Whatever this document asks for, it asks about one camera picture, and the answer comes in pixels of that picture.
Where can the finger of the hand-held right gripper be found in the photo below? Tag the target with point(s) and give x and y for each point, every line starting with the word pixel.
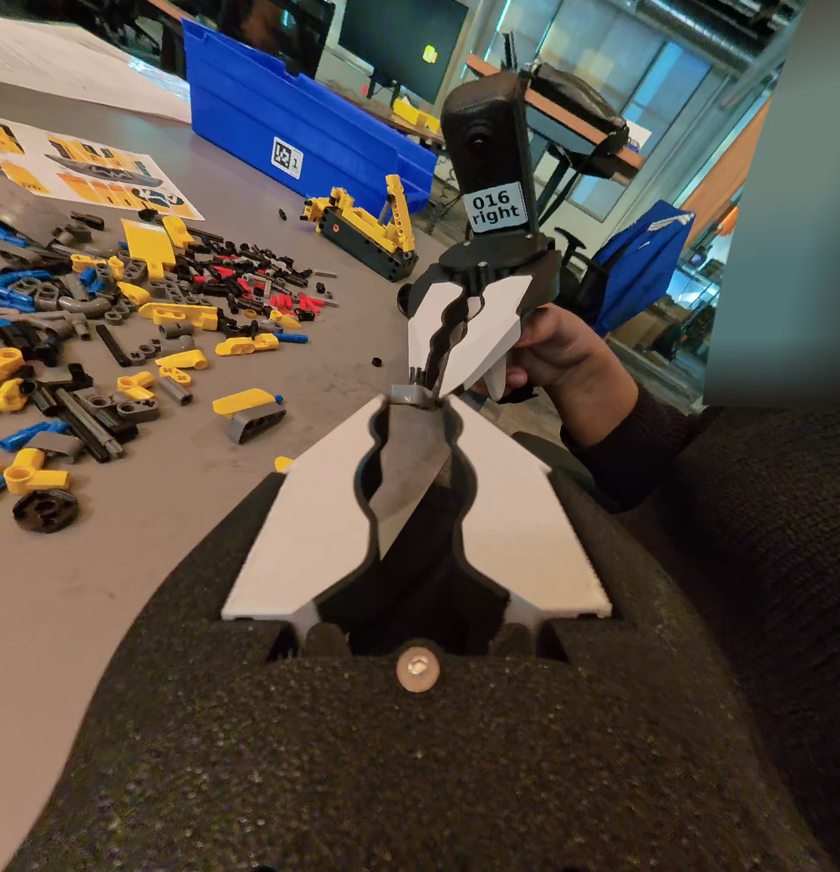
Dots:
pixel 491 327
pixel 423 327

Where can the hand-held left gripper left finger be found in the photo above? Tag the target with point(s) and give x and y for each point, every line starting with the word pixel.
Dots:
pixel 304 531

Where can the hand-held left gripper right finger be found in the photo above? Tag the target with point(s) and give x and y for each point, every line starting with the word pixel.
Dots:
pixel 529 531

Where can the dark grey angled beam piece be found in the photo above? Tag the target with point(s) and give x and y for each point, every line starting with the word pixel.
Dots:
pixel 413 395

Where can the person's right forearm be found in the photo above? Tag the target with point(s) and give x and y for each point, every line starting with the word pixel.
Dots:
pixel 624 456

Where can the person's right hand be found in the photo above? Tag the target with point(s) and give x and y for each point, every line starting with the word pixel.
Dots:
pixel 570 361

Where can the yellow boxes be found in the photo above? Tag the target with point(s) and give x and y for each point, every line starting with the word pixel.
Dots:
pixel 413 112

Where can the background wooden desk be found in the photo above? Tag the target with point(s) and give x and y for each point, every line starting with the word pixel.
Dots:
pixel 583 136

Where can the black bag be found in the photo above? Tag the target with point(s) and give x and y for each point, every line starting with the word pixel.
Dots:
pixel 576 102

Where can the black office chair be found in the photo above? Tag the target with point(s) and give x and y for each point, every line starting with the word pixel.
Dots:
pixel 583 272

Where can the part-built yellow brick model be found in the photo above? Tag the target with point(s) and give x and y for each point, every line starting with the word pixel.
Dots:
pixel 365 231

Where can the dark grey short beam piece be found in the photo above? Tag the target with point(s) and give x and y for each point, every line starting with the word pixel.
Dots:
pixel 260 424

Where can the black computer monitor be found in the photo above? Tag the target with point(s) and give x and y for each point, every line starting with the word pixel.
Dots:
pixel 284 31
pixel 399 41

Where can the yellow curved panel piece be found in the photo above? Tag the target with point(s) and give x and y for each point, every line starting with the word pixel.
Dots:
pixel 243 402

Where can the blue chair cover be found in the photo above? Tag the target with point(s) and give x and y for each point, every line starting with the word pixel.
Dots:
pixel 645 266

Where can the blue plastic bin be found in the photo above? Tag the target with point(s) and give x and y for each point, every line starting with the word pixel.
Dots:
pixel 243 116

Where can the pile of loose building pieces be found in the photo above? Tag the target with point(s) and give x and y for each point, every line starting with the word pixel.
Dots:
pixel 178 315

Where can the black round gear piece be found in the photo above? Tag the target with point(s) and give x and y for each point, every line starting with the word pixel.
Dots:
pixel 45 512

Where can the yellow sticker sheet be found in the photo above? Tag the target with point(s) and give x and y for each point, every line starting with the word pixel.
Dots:
pixel 86 167

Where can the white paper sheet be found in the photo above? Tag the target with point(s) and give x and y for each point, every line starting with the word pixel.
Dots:
pixel 66 61

